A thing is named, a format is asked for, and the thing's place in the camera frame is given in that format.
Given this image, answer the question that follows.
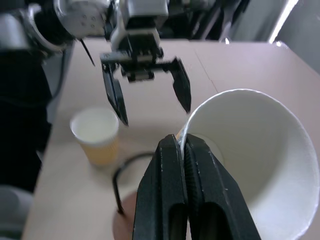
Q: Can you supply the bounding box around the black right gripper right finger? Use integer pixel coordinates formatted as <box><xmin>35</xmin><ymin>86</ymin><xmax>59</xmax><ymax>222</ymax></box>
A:
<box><xmin>184</xmin><ymin>134</ymin><xmax>261</xmax><ymax>240</ymax></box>

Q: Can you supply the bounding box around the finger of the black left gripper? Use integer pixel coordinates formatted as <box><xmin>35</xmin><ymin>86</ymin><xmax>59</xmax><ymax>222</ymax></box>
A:
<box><xmin>101</xmin><ymin>62</ymin><xmax>130</xmax><ymax>127</ymax></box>
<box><xmin>171</xmin><ymin>57</ymin><xmax>193</xmax><ymax>113</ymax></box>

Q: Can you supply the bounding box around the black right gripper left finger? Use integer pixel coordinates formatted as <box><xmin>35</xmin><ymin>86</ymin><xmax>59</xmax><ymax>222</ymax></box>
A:
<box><xmin>132</xmin><ymin>134</ymin><xmax>190</xmax><ymax>240</ymax></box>

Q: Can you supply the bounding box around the white paper cup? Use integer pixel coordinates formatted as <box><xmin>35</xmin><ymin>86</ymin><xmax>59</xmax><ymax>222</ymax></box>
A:
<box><xmin>176</xmin><ymin>87</ymin><xmax>320</xmax><ymax>240</ymax></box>

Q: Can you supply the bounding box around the orange paper cup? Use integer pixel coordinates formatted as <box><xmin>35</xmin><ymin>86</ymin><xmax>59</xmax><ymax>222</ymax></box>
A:
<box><xmin>69</xmin><ymin>107</ymin><xmax>120</xmax><ymax>168</ymax></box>

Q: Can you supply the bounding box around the dark background equipment stand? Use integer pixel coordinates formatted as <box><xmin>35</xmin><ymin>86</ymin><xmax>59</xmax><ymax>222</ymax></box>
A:
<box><xmin>161</xmin><ymin>0</ymin><xmax>228</xmax><ymax>40</ymax></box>

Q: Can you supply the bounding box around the silver and black robot body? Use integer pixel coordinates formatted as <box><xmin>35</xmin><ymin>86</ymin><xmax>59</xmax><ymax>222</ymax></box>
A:
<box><xmin>0</xmin><ymin>48</ymin><xmax>55</xmax><ymax>240</ymax></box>

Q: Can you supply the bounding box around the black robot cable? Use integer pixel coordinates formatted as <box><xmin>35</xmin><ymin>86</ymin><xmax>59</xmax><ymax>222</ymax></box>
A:
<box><xmin>79</xmin><ymin>38</ymin><xmax>97</xmax><ymax>67</ymax></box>

